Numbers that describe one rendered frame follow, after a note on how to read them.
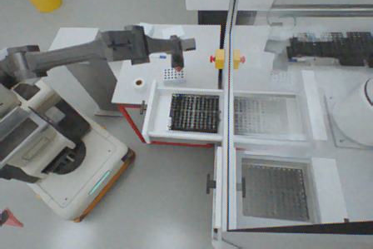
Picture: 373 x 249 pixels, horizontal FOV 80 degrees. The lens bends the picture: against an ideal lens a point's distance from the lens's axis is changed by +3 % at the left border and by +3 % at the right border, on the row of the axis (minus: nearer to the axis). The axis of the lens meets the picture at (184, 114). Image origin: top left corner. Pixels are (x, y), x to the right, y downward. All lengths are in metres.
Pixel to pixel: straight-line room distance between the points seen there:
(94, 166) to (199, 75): 0.97
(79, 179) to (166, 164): 0.64
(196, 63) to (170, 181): 0.96
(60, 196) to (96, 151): 0.36
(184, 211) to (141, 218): 0.32
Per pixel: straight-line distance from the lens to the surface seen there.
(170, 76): 1.25
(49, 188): 1.83
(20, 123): 1.07
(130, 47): 0.65
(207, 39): 1.47
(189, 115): 0.99
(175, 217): 1.79
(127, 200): 1.87
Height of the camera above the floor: 1.77
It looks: 62 degrees down
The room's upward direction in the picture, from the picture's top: 9 degrees counter-clockwise
